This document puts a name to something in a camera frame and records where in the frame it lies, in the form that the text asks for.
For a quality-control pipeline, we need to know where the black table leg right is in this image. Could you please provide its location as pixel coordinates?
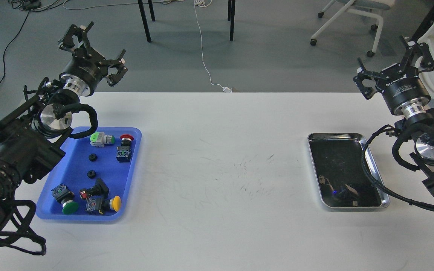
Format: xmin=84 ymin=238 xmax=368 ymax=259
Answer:
xmin=227 ymin=0 xmax=236 ymax=42

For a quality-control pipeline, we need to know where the white cable on floor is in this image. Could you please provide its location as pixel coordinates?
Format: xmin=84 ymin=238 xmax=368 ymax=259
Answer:
xmin=193 ymin=0 xmax=233 ymax=93

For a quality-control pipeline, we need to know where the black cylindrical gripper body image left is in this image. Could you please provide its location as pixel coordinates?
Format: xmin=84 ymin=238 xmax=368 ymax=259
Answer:
xmin=59 ymin=52 xmax=108 ymax=96

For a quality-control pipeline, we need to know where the blue plastic tray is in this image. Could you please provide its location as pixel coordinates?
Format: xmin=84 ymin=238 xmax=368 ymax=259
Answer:
xmin=36 ymin=127 xmax=142 ymax=221

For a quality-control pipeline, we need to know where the black selector switch red tip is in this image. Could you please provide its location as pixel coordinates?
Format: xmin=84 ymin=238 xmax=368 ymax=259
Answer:
xmin=79 ymin=177 xmax=110 ymax=199

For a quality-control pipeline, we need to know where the yellow mushroom push button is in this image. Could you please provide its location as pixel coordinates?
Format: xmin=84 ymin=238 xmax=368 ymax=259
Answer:
xmin=85 ymin=196 xmax=122 ymax=215

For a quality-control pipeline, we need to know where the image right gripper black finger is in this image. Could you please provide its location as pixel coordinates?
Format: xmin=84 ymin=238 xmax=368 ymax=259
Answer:
xmin=399 ymin=36 xmax=434 ymax=74
xmin=353 ymin=57 xmax=385 ymax=100

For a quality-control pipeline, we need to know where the black table leg left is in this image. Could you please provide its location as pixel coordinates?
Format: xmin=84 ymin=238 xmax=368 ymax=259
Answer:
xmin=137 ymin=0 xmax=156 ymax=43

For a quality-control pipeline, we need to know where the green white push button switch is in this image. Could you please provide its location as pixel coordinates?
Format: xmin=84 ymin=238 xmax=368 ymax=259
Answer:
xmin=89 ymin=132 xmax=115 ymax=148

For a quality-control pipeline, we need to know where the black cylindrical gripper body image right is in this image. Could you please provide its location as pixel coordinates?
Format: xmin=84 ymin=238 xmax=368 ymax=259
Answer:
xmin=375 ymin=65 xmax=431 ymax=116

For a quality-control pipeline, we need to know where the silver metal tray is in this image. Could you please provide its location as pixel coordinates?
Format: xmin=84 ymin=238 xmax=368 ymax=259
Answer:
xmin=307 ymin=132 xmax=390 ymax=211

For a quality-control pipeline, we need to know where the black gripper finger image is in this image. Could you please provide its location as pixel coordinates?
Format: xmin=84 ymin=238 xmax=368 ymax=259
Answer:
xmin=58 ymin=21 xmax=94 ymax=58
xmin=102 ymin=49 xmax=128 ymax=87

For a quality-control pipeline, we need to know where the black table leg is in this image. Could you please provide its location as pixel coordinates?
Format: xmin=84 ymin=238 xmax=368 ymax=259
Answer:
xmin=137 ymin=0 xmax=156 ymax=43
xmin=227 ymin=0 xmax=236 ymax=42

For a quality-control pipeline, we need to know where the green mushroom push button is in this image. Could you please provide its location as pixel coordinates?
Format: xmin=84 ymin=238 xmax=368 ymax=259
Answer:
xmin=51 ymin=183 xmax=79 ymax=215

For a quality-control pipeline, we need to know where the small black gear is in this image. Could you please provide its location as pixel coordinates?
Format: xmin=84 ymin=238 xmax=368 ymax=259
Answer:
xmin=87 ymin=170 xmax=96 ymax=179
xmin=88 ymin=153 xmax=98 ymax=162

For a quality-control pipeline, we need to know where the white office chair base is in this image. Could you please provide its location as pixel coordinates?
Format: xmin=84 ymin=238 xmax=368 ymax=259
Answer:
xmin=310 ymin=0 xmax=394 ymax=58

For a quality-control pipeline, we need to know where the red emergency stop button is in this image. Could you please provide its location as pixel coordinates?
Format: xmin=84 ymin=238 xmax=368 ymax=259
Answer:
xmin=116 ymin=134 xmax=134 ymax=163

